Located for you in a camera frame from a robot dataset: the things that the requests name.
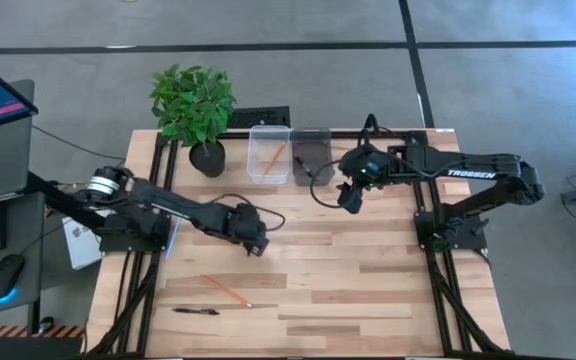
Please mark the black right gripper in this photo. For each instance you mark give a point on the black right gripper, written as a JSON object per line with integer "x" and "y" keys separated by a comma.
{"x": 375, "y": 167}

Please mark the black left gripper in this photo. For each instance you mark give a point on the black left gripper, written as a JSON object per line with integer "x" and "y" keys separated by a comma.
{"x": 245, "y": 225}

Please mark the black pen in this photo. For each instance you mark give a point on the black pen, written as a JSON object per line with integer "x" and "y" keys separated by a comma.
{"x": 193, "y": 311}
{"x": 304, "y": 167}

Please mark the orange pencil pink eraser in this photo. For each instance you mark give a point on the orange pencil pink eraser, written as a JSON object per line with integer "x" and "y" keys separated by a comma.
{"x": 274, "y": 160}
{"x": 228, "y": 291}

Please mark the clear plastic bin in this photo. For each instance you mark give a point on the clear plastic bin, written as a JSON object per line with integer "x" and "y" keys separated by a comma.
{"x": 258, "y": 150}

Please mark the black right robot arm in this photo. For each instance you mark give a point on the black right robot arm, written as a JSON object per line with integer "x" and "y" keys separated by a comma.
{"x": 498, "y": 167}

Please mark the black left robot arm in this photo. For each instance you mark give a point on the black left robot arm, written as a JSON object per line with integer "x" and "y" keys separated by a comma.
{"x": 168, "y": 205}

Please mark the smoked grey plastic bin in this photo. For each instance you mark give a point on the smoked grey plastic bin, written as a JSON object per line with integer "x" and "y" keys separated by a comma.
{"x": 323, "y": 160}

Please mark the green plant in black pot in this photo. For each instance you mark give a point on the green plant in black pot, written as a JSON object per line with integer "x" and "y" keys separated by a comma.
{"x": 193, "y": 105}

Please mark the white box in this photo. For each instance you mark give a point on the white box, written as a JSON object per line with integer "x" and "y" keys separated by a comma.
{"x": 80, "y": 250}

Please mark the black diagonal support bar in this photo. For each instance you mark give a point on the black diagonal support bar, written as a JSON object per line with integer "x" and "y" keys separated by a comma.
{"x": 53, "y": 197}

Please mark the grey side desk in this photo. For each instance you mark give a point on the grey side desk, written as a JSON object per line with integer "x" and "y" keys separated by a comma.
{"x": 28, "y": 235}

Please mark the black computer mouse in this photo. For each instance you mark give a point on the black computer mouse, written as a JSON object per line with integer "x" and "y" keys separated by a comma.
{"x": 5, "y": 274}

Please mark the orange black hazard tape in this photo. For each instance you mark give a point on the orange black hazard tape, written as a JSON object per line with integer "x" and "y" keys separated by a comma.
{"x": 18, "y": 331}

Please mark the grey framed screen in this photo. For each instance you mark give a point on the grey framed screen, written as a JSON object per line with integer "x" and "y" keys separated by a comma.
{"x": 15, "y": 160}

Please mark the black aluminium table frame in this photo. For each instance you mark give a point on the black aluminium table frame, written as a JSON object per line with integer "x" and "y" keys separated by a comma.
{"x": 348, "y": 134}

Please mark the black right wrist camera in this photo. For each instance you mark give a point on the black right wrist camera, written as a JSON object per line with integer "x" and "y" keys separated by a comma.
{"x": 350, "y": 199}

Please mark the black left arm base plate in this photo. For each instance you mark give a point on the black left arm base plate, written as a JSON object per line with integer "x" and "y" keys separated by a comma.
{"x": 133, "y": 245}

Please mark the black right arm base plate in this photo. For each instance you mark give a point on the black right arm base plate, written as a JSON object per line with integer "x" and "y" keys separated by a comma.
{"x": 473, "y": 240}

